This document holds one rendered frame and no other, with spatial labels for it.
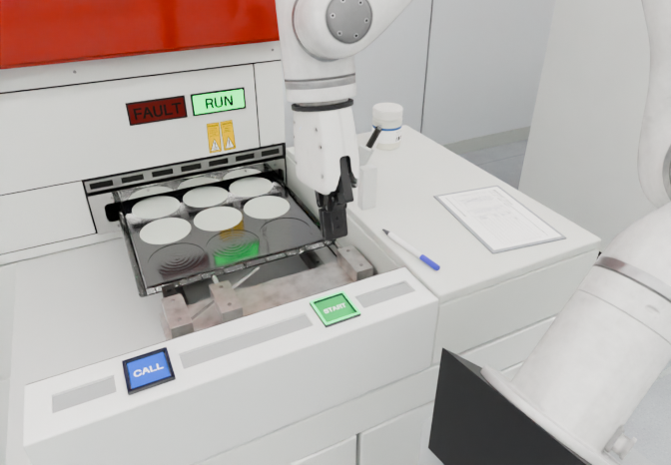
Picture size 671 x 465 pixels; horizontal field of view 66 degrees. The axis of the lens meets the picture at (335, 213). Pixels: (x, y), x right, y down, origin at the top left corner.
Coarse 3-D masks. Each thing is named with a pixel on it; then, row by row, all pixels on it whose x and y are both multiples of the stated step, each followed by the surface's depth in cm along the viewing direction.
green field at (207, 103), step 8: (200, 96) 110; (208, 96) 111; (216, 96) 112; (224, 96) 112; (232, 96) 113; (240, 96) 114; (200, 104) 111; (208, 104) 112; (216, 104) 112; (224, 104) 113; (232, 104) 114; (240, 104) 115; (200, 112) 112; (208, 112) 113
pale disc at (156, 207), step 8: (144, 200) 116; (152, 200) 116; (160, 200) 116; (168, 200) 116; (176, 200) 116; (136, 208) 113; (144, 208) 113; (152, 208) 113; (160, 208) 113; (168, 208) 113; (176, 208) 113; (136, 216) 110; (144, 216) 110; (152, 216) 110; (160, 216) 110
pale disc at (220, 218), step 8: (216, 208) 113; (224, 208) 113; (232, 208) 113; (200, 216) 110; (208, 216) 110; (216, 216) 110; (224, 216) 110; (232, 216) 110; (240, 216) 110; (200, 224) 107; (208, 224) 107; (216, 224) 107; (224, 224) 107; (232, 224) 107
